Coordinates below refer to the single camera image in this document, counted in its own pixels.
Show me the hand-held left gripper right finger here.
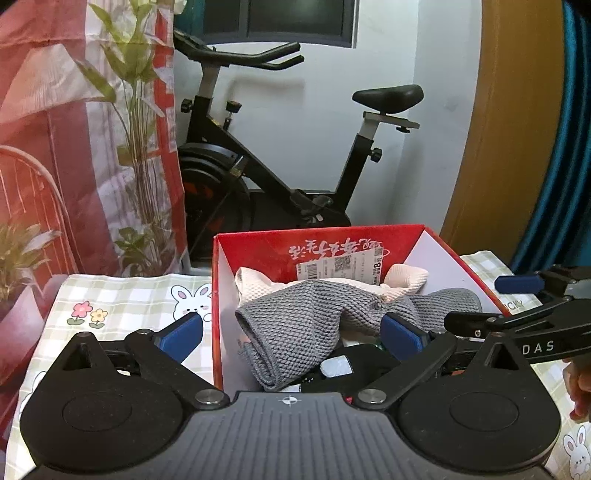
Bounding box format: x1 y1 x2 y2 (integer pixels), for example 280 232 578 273
353 311 536 411

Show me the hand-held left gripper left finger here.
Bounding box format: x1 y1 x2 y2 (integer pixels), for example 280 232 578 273
46 311 230 411

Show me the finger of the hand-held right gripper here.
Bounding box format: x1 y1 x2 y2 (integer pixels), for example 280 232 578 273
444 310 514 334
494 272 544 294

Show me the cream knitted cloth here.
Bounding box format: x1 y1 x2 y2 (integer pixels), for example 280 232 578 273
235 263 430 308

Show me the grey knitted towel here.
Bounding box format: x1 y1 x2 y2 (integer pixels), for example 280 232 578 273
235 279 483 392

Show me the red cardboard box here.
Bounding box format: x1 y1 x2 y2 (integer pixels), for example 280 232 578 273
211 224 506 393

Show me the person's right hand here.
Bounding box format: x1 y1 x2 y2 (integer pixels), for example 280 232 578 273
564 359 591 422

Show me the black pouch with white patch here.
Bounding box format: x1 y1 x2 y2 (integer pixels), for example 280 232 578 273
277 342 402 398

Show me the checked bunny print tablecloth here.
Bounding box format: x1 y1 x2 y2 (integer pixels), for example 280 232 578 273
4 251 591 480

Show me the wooden door panel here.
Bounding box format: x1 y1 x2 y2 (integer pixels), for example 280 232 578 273
438 0 566 266

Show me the black exercise bike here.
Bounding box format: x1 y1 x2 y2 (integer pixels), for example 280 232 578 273
173 30 424 266

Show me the pink printed backdrop cloth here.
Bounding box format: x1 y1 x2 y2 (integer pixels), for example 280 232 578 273
0 0 188 462

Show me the teal curtain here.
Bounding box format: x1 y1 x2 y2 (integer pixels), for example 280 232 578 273
174 0 206 33

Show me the dark framed window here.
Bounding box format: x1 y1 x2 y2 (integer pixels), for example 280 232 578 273
203 0 360 49

